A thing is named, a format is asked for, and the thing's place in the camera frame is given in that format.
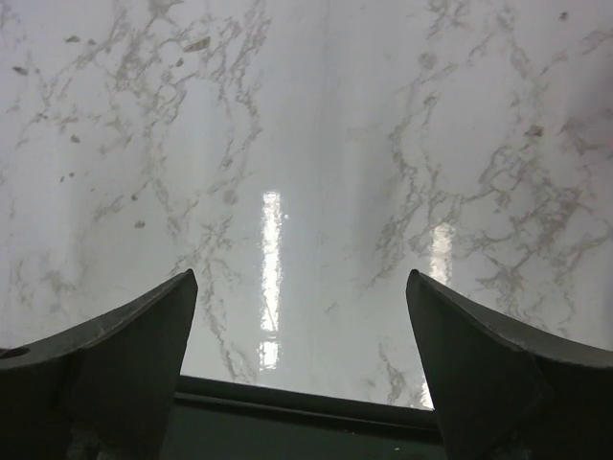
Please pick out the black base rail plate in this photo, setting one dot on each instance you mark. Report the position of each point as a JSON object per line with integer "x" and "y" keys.
{"x": 213, "y": 419}

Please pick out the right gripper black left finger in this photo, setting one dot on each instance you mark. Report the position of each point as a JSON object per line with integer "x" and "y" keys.
{"x": 103, "y": 389}

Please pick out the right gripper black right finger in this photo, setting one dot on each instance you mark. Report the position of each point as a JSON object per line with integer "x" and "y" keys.
{"x": 502, "y": 389}

